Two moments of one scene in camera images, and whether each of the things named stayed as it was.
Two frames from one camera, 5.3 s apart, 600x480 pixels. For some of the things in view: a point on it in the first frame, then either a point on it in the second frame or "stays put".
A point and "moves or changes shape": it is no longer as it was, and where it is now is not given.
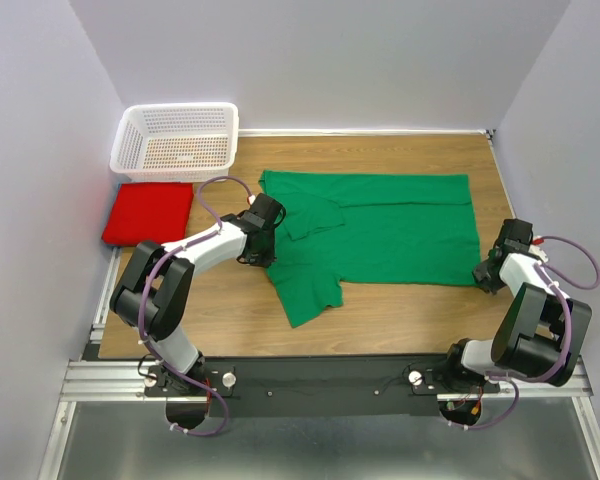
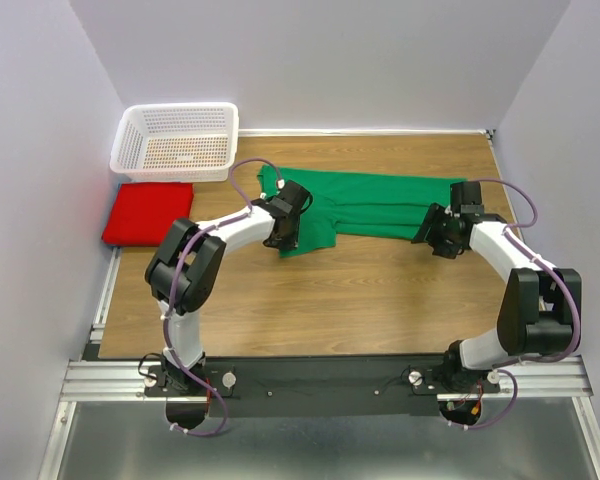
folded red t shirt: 156,212 stays put
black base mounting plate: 327,386 stays put
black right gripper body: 486,278 to 438,235
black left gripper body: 266,252 to 290,241
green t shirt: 368,228 moves or changes shape
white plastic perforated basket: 177,142 stays put
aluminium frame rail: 91,378 stays put
